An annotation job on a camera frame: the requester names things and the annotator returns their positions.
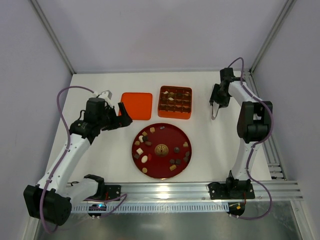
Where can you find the white slotted cable duct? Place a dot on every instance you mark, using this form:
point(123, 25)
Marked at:
point(151, 207)

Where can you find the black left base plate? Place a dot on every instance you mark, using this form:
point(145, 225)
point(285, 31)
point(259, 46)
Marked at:
point(112, 191)

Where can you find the orange chocolate box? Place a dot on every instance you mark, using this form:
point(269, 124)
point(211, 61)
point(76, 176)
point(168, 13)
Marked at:
point(180, 108)

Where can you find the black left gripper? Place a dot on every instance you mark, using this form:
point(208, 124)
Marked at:
point(117, 118)

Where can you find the white heart chocolate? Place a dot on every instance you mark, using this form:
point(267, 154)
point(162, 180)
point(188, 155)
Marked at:
point(141, 138)

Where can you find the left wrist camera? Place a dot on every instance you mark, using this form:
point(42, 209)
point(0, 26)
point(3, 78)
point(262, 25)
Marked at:
point(107, 95)

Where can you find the tan heart chocolate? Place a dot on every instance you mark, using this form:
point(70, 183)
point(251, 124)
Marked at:
point(185, 144)

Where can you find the white swirl oval chocolate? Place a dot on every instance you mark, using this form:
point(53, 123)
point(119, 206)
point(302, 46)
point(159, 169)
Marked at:
point(144, 159)

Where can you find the dark striped bar chocolate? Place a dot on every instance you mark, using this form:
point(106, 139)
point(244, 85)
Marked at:
point(178, 162)

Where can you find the metal serving tongs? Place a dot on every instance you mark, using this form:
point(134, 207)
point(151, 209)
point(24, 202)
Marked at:
point(214, 110)

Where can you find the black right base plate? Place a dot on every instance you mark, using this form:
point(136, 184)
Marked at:
point(223, 191)

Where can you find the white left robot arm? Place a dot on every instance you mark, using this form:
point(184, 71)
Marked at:
point(51, 200)

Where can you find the round red plate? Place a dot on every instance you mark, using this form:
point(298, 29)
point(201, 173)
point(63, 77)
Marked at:
point(162, 150)

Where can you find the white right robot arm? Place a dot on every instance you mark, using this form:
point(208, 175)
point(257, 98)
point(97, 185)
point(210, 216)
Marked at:
point(254, 126)

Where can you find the aluminium frame rail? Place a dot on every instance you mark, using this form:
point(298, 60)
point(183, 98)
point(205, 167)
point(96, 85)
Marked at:
point(214, 143)

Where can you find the tan striped bar chocolate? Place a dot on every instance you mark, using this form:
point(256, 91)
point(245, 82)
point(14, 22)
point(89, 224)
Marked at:
point(172, 167)

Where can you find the white square chocolate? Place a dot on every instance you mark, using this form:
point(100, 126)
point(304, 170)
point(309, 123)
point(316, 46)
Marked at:
point(139, 151)

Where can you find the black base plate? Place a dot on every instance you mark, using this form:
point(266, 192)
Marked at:
point(223, 191)
point(112, 191)

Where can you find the orange tin lid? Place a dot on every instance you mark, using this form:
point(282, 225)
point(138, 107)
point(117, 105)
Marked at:
point(138, 105)

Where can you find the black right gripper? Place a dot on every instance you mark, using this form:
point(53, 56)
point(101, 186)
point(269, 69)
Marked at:
point(217, 100)

